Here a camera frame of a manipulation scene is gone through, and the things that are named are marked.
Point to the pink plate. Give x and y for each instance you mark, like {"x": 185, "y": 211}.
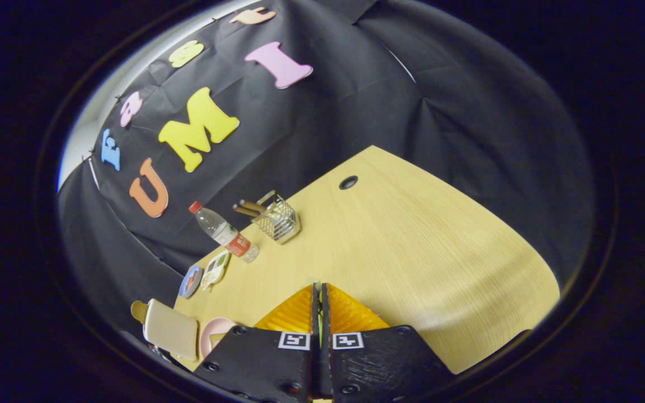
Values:
{"x": 217, "y": 326}

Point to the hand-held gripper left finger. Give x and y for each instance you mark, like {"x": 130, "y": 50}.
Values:
{"x": 261, "y": 364}

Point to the clear red-capped water bottle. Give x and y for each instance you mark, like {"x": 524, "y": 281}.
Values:
{"x": 221, "y": 229}

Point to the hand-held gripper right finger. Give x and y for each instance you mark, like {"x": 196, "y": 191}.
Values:
{"x": 378, "y": 364}

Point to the white divided seed tray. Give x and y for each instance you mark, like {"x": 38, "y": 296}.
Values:
{"x": 215, "y": 270}

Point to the brown toast slice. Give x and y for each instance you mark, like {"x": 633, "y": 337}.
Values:
{"x": 139, "y": 310}

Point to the brown wooden chopstick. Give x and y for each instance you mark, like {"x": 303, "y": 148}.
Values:
{"x": 247, "y": 212}
{"x": 252, "y": 205}

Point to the blue plate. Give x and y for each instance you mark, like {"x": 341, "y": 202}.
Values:
{"x": 190, "y": 281}

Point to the white toaster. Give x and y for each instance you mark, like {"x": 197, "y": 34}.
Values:
{"x": 171, "y": 330}

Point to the bread slice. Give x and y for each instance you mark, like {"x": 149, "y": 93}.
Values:
{"x": 217, "y": 340}

